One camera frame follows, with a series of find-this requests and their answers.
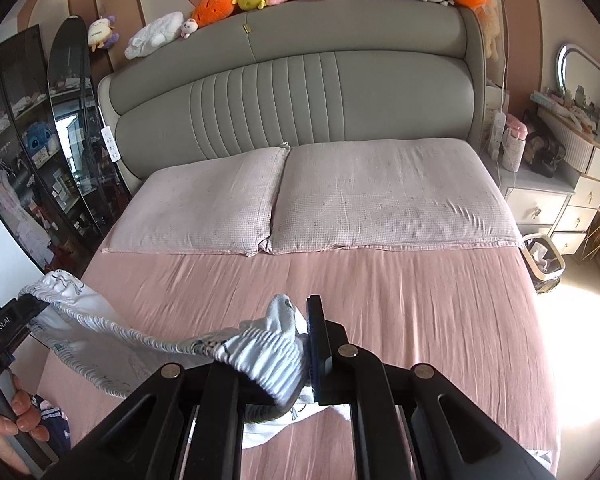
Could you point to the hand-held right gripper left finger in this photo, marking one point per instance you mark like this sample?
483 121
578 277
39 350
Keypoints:
220 410

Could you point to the black bag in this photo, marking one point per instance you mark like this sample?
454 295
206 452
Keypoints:
545 150

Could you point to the bed with pink sheet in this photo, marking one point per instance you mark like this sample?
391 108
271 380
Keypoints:
430 310

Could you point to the white vanity dresser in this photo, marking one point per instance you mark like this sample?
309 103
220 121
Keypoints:
590 180

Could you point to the light blue printed pajama pants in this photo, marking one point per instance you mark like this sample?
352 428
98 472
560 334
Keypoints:
270 355

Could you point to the beige padded headboard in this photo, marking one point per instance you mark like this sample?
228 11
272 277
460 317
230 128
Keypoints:
330 85

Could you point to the small white waste bin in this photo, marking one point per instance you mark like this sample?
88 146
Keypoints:
545 260

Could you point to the white power strip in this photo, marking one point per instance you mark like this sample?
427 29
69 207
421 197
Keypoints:
497 130
110 142

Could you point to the small white pink plush toy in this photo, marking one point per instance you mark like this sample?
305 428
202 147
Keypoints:
188 27

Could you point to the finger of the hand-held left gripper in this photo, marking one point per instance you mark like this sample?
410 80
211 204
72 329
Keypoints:
30 305

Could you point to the white and purple plush toy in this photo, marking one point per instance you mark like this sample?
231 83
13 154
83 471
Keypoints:
102 32

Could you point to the vanity mirror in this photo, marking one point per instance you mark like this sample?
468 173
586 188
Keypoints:
580 67

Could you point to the dark glass door wardrobe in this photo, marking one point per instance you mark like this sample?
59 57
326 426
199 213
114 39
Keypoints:
30 185

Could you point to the navy garment with white trim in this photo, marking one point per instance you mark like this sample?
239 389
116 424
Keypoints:
55 427

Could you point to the person's left hand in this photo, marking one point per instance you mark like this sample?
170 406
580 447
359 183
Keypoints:
27 412

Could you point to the orange carrot plush toy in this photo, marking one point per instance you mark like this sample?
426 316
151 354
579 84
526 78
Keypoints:
212 10

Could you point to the white nightstand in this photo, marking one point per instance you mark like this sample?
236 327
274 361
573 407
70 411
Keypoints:
535 205

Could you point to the beige hanging plush toy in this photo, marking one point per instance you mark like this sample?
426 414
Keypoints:
491 30

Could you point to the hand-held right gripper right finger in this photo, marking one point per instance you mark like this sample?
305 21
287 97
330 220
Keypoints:
314 350

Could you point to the white lying plush toy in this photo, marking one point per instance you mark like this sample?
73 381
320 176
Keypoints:
152 35

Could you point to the pale pink pillow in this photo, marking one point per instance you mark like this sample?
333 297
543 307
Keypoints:
205 205
390 195

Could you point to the pink water bottle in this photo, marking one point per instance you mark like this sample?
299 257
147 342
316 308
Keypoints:
512 145

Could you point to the row of cosmetic bottles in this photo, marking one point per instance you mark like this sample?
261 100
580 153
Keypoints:
580 110

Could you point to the blue plush toy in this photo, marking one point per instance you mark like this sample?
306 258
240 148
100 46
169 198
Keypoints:
37 142

